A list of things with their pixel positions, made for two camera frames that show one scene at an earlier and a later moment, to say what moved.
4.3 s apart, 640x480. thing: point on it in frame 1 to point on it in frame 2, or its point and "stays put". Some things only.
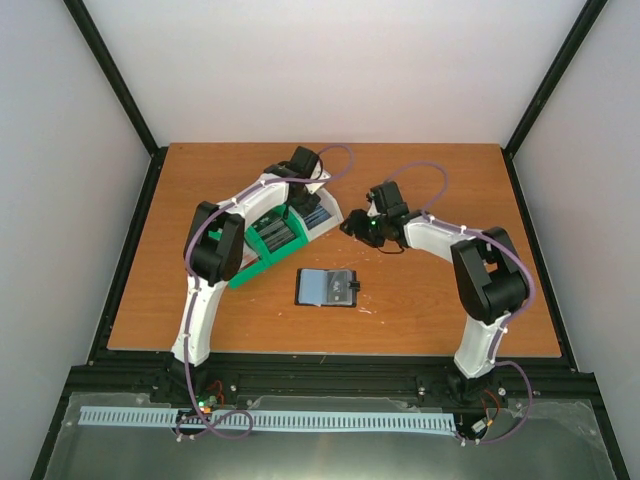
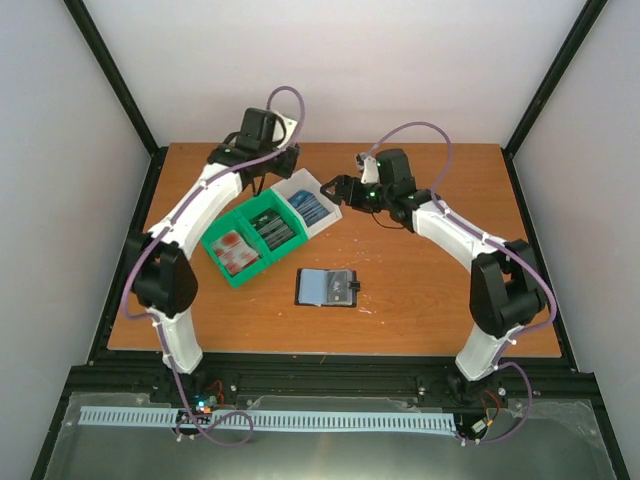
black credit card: (338, 290) stays put
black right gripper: (355, 228) to (341, 195)
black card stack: (274, 231) stays put
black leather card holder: (326, 287) stays put
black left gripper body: (300, 204) to (281, 169)
